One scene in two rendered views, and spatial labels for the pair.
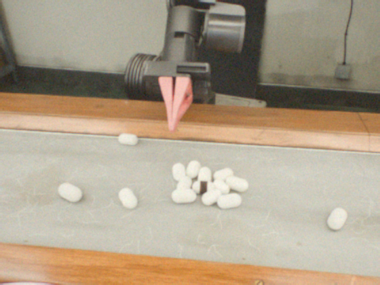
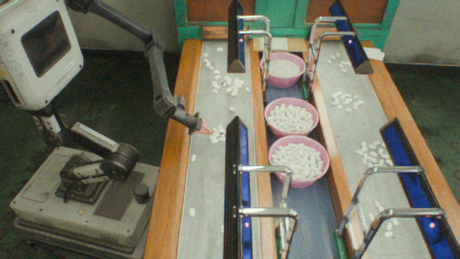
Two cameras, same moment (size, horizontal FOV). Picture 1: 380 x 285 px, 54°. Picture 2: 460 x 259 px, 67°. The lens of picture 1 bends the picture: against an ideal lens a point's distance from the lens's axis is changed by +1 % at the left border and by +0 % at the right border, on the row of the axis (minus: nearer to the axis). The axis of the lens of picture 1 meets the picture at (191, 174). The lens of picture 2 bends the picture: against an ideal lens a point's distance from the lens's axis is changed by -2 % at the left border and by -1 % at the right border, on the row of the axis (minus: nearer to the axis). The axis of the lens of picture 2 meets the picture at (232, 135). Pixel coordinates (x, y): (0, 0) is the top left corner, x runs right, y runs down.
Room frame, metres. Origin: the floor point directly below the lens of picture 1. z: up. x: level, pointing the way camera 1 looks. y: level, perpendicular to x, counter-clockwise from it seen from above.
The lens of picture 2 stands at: (0.53, 1.16, 1.94)
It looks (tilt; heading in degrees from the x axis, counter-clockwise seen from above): 45 degrees down; 264
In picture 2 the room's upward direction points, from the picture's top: 1 degrees clockwise
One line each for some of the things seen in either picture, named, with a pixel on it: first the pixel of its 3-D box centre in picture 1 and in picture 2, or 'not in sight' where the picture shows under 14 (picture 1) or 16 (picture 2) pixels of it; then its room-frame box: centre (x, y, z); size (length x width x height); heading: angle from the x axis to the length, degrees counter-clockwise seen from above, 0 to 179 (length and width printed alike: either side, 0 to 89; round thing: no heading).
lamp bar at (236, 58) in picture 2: not in sight; (236, 30); (0.34, -0.41, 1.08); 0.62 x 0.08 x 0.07; 84
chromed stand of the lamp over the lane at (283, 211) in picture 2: not in sight; (260, 226); (0.36, 0.57, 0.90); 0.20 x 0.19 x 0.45; 84
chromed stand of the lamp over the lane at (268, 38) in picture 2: not in sight; (250, 62); (0.26, -0.39, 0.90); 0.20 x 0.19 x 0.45; 84
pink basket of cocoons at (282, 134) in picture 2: not in sight; (290, 121); (0.09, -0.11, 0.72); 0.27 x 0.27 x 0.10
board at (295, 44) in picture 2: not in sight; (279, 44); (0.02, -0.76, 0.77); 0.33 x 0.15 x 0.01; 174
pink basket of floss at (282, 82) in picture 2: not in sight; (282, 70); (0.04, -0.55, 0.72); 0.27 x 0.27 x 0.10
